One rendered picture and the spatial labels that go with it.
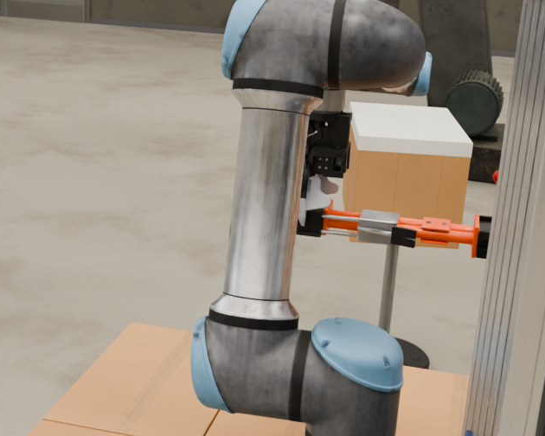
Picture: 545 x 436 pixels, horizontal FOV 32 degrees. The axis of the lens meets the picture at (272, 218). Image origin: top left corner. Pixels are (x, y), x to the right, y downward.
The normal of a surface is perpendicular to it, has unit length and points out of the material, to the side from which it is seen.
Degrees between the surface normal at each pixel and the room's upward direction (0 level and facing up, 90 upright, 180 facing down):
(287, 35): 77
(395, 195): 90
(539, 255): 90
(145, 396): 0
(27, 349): 0
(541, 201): 90
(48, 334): 0
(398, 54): 95
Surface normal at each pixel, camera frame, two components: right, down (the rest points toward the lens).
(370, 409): 0.27, 0.33
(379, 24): 0.44, -0.21
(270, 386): -0.16, 0.11
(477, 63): -0.27, 0.29
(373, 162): -0.03, 0.32
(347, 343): 0.19, -0.93
